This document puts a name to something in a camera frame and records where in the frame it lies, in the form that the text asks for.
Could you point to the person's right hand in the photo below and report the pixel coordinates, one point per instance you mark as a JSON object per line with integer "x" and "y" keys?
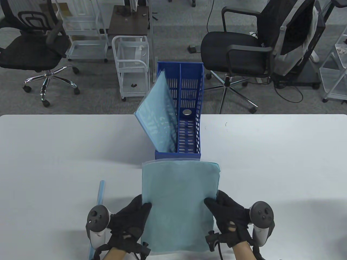
{"x": 230, "y": 214}

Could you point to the person's left hand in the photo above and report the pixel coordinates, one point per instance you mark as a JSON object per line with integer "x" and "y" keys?
{"x": 127, "y": 219}

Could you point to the stack of light blue papers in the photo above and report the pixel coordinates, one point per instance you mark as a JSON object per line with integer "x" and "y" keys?
{"x": 161, "y": 108}
{"x": 179, "y": 211}

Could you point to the clear plastic file folder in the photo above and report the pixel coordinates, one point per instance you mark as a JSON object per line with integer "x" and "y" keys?
{"x": 160, "y": 116}
{"x": 179, "y": 205}

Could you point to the person's right forearm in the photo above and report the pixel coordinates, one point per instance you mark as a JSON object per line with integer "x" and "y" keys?
{"x": 244, "y": 252}

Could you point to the person's left forearm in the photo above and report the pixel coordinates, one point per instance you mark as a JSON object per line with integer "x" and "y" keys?
{"x": 115, "y": 254}

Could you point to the blue plastic file rack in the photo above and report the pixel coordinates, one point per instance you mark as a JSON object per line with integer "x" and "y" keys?
{"x": 189, "y": 81}

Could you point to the black and white controller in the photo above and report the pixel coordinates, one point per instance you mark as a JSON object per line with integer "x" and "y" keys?
{"x": 261, "y": 212}
{"x": 97, "y": 216}

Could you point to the small white mesh cart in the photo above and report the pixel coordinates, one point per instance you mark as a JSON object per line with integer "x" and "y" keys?
{"x": 130, "y": 81}

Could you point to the black rolling stand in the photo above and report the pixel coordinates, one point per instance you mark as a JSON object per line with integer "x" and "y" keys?
{"x": 306, "y": 77}

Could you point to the white three-tier cart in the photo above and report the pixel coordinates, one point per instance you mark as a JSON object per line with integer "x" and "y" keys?
{"x": 86, "y": 48}

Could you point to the white object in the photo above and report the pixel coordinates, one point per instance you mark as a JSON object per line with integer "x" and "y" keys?
{"x": 315, "y": 57}

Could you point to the grey metal pole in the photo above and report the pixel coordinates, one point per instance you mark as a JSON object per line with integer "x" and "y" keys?
{"x": 152, "y": 40}

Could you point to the brown side table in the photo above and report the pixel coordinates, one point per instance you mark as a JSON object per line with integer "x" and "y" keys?
{"x": 127, "y": 24}

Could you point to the black mesh-back office chair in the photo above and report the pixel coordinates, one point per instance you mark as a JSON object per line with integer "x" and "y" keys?
{"x": 27, "y": 51}

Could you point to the cardboard box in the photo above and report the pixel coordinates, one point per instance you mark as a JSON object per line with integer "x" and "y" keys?
{"x": 63, "y": 7}

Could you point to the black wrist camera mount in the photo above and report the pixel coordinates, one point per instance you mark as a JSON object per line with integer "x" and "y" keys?
{"x": 212, "y": 239}
{"x": 141, "y": 249}

